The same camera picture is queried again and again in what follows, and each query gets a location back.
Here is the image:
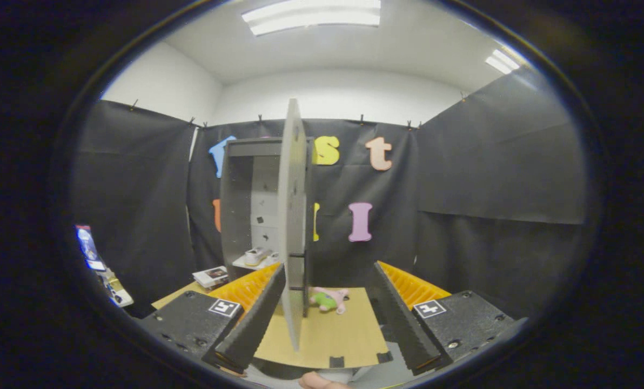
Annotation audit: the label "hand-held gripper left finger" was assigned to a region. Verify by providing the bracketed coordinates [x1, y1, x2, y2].
[138, 262, 287, 374]

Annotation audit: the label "pink green plush toy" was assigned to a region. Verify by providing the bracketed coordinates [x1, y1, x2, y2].
[308, 286, 351, 315]

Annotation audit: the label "yellow white packets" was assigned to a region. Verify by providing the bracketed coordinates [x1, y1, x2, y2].
[98, 269, 135, 308]

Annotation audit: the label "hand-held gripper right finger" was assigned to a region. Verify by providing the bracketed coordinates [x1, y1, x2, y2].
[373, 260, 528, 376]

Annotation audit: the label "black backdrop cloth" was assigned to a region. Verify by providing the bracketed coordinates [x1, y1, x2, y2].
[71, 68, 590, 319]

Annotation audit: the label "small ceiling light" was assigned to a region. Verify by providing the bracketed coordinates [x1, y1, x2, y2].
[484, 49, 521, 75]

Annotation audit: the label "white book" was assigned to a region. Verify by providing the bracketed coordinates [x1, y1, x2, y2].
[192, 266, 230, 289]

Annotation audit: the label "long ceiling light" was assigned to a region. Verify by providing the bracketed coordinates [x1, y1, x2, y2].
[241, 0, 382, 37]

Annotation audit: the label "grey shoe cabinet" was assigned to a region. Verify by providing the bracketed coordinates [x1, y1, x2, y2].
[219, 137, 316, 287]

